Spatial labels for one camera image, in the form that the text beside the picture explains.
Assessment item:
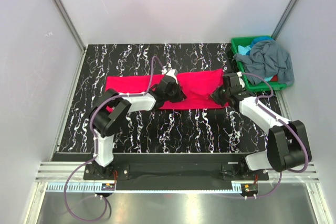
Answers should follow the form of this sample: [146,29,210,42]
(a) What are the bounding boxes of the red t shirt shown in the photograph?
[105,69,228,110]

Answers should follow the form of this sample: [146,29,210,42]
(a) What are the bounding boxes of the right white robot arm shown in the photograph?
[211,72,312,180]

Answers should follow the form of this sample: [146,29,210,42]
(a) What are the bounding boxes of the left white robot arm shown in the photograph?
[89,74,187,180]

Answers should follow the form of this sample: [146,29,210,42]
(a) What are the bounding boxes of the black marbled table mat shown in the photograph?
[57,43,268,153]

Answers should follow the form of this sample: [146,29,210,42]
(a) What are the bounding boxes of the light blue t shirt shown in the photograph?
[237,45,251,55]

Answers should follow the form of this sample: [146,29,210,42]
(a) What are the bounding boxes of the grey t shirt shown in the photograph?
[234,39,295,86]

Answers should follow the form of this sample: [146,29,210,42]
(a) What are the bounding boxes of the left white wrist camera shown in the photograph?
[161,69,178,81]

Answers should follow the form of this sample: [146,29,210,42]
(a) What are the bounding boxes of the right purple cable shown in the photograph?
[241,71,309,198]

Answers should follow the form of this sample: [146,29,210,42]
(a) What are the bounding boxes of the purple cable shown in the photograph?
[64,56,165,222]
[241,71,309,198]

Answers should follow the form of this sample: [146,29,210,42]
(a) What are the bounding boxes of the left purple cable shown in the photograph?
[64,56,165,222]

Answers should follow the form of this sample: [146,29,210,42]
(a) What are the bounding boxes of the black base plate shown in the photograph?
[83,153,269,191]

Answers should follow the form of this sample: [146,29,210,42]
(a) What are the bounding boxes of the right aluminium frame post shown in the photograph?
[271,0,299,40]

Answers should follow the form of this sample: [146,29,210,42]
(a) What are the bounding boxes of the aluminium frame post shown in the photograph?
[271,0,299,40]
[52,0,86,53]

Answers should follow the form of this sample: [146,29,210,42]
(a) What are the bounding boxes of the aluminium front rail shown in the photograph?
[36,162,319,194]

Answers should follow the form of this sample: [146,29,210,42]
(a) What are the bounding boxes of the left aluminium frame post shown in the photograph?
[52,0,86,53]

